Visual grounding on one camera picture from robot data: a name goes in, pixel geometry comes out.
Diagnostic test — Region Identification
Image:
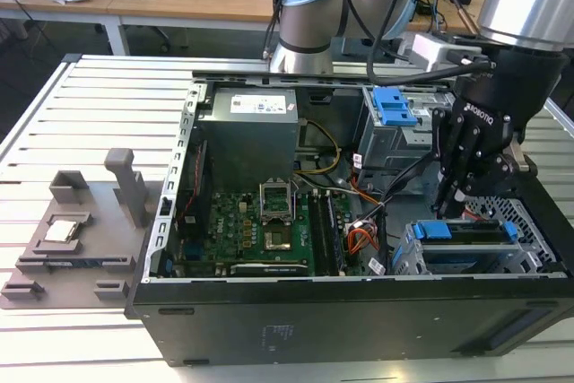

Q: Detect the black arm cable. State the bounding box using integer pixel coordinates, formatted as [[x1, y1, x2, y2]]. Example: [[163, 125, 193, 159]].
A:
[[365, 0, 497, 89]]

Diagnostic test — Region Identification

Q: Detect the grey power supply unit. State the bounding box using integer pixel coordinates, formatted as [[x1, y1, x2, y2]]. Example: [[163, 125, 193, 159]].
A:
[[196, 86, 301, 178]]

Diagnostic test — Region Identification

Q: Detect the black case fan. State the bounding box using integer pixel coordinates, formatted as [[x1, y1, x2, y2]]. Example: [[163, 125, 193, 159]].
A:
[[175, 138, 213, 241]]

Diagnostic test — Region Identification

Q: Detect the blue drive latch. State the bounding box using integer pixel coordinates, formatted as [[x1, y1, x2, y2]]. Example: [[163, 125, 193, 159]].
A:
[[370, 85, 419, 128]]

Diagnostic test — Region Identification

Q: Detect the black disk cable bundle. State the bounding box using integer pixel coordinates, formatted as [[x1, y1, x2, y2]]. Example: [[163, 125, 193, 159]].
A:
[[358, 152, 449, 276]]

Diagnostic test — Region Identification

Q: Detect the silver CPU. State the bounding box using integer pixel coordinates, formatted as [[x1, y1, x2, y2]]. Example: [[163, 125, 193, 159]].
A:
[[43, 218, 83, 244]]

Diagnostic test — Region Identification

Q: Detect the black graphics card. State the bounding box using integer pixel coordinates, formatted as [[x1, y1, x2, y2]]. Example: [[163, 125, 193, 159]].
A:
[[230, 260, 311, 278]]

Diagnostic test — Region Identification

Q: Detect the hard disk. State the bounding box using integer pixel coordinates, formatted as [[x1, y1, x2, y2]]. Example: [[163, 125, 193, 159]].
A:
[[412, 218, 522, 268]]

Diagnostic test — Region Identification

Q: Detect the grey parts rack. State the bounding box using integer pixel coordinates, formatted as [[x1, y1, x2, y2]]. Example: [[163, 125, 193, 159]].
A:
[[0, 147, 150, 311]]

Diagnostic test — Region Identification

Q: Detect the black chair base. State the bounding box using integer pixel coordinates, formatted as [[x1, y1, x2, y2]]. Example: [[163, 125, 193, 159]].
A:
[[134, 26, 172, 55]]

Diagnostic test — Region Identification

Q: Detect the wooden desk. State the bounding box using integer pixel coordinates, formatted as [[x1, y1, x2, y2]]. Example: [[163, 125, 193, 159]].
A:
[[0, 0, 499, 57]]

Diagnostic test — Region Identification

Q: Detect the orange wire bundle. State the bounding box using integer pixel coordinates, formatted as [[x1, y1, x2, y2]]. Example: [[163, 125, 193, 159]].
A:
[[346, 227, 381, 259]]

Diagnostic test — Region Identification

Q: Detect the orange flat disk wire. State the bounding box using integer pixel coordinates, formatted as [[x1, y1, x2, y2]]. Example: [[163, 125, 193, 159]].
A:
[[464, 207, 500, 223]]

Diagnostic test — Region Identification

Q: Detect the metal socket cover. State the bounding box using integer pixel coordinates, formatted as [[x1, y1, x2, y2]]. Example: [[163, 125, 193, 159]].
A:
[[258, 175, 296, 225]]

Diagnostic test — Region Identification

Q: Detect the black PC case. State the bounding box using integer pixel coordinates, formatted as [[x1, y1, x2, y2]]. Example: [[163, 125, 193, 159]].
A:
[[124, 68, 574, 369]]

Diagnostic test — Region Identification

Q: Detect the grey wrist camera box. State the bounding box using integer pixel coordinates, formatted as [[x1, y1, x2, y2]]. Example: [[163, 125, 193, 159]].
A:
[[410, 31, 493, 73]]

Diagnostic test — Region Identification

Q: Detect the metal disk bay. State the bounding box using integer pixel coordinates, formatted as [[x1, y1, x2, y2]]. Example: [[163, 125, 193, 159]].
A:
[[388, 196, 564, 277]]

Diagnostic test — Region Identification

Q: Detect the yellow power wire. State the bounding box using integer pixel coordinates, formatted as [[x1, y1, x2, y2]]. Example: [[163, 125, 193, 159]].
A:
[[294, 119, 343, 177]]

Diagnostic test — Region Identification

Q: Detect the green motherboard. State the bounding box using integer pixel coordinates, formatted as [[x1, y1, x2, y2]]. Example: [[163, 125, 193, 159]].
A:
[[172, 185, 361, 277]]

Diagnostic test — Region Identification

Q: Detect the metal drive cage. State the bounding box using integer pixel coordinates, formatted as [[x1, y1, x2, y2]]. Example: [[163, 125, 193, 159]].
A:
[[357, 85, 455, 196]]

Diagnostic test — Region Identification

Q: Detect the black RAM slot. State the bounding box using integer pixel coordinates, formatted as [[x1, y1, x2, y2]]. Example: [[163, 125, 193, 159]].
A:
[[314, 192, 337, 276], [320, 192, 343, 276], [326, 192, 349, 276], [308, 192, 332, 276]]

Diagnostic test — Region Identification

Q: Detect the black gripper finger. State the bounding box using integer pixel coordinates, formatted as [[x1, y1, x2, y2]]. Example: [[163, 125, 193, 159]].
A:
[[432, 107, 483, 217], [448, 147, 539, 218]]

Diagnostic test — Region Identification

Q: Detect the CPU socket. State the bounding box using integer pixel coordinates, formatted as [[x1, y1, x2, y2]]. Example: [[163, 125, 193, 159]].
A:
[[263, 230, 293, 253]]

